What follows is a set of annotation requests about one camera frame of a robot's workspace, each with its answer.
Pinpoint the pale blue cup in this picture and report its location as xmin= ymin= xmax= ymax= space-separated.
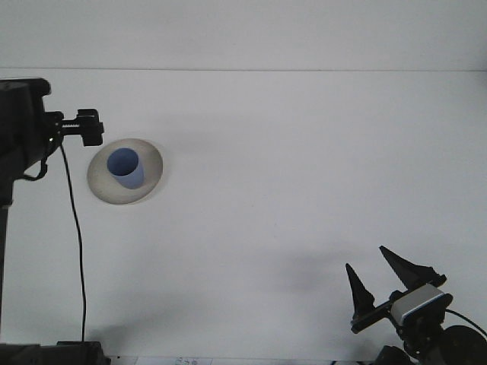
xmin=106 ymin=148 xmax=145 ymax=191

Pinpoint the pale round plate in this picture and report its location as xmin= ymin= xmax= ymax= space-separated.
xmin=86 ymin=138 xmax=167 ymax=207

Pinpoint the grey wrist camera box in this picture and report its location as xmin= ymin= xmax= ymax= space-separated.
xmin=390 ymin=284 xmax=454 ymax=332

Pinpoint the long black arm cable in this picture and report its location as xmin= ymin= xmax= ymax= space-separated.
xmin=444 ymin=308 xmax=487 ymax=340
xmin=56 ymin=140 xmax=87 ymax=342

